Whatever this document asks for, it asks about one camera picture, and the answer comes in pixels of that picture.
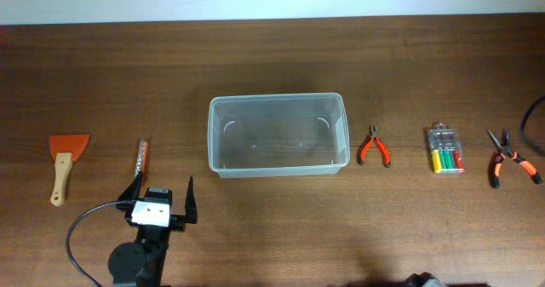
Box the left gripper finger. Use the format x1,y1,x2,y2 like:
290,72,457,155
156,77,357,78
184,176,198,224
118,171,143,201

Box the orange scraper wooden handle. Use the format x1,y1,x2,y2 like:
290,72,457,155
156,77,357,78
49,134,90,207

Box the small orange cutting pliers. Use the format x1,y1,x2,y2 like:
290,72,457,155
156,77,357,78
358,125,391,168

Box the clear case coloured screwdrivers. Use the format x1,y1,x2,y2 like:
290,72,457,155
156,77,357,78
427,123,465,174

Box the orange black long-nose pliers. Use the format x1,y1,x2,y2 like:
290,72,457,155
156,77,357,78
486,130,542,189

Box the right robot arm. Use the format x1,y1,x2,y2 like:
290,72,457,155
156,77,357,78
404,273,447,287

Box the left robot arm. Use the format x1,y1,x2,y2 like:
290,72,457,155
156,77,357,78
108,171,198,286

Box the clear plastic container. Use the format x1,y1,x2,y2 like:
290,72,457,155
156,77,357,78
207,92,351,178

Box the orange screwdriver bit holder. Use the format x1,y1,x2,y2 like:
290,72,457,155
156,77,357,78
134,139,148,177

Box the left black camera cable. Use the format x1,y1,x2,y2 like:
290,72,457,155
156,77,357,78
65,200,136,287

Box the black camera cable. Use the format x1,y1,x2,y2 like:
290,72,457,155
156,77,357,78
65,200,136,287
519,95,545,157

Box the right black camera cable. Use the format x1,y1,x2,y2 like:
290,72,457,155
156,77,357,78
519,95,545,157

